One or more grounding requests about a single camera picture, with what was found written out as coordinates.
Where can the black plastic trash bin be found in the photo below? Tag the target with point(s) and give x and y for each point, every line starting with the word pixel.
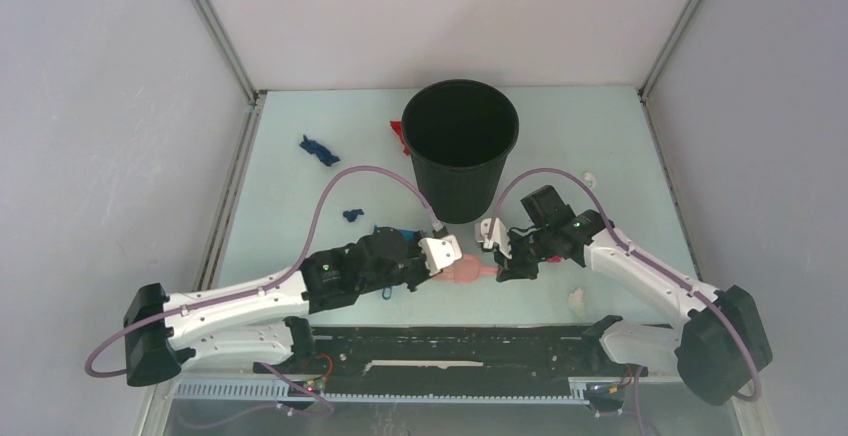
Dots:
pixel 459 133

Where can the right aluminium corner post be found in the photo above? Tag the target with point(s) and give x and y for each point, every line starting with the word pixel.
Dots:
pixel 681 25

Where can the blue plastic dustpan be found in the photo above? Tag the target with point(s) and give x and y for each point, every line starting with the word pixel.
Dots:
pixel 409 236

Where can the small dark blue paper scrap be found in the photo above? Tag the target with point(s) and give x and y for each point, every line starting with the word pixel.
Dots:
pixel 352 215

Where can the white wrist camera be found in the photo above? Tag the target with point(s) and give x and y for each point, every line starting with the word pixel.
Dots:
pixel 492 235
pixel 440 253

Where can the left aluminium corner post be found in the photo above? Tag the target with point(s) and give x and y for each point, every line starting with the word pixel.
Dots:
pixel 220 37

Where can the small white paper scrap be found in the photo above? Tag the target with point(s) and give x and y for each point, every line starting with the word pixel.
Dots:
pixel 589 179

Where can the aluminium corner post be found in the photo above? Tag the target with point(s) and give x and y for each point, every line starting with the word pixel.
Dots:
pixel 681 25
pixel 220 37

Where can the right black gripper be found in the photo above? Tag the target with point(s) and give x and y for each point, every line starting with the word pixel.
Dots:
pixel 514 267

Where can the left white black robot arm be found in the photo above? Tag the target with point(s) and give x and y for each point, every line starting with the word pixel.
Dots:
pixel 265 320

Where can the white cable duct strip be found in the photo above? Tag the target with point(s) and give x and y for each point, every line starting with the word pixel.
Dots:
pixel 273 391

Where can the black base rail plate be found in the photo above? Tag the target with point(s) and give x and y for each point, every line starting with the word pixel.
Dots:
pixel 542 360

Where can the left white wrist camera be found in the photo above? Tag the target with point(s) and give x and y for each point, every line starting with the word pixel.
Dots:
pixel 440 253

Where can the large dark blue paper scrap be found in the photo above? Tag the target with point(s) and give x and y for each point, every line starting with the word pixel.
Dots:
pixel 323 154

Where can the red paper scrap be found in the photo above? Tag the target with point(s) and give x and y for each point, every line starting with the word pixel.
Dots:
pixel 396 127

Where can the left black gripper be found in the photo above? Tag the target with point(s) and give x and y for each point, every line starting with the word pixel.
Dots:
pixel 423 273

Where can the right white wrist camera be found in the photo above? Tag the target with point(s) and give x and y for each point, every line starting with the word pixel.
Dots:
pixel 492 235

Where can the pink hand brush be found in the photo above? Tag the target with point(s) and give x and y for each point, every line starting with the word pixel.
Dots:
pixel 467 270

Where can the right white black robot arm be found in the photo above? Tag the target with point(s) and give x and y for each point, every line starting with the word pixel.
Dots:
pixel 713 339

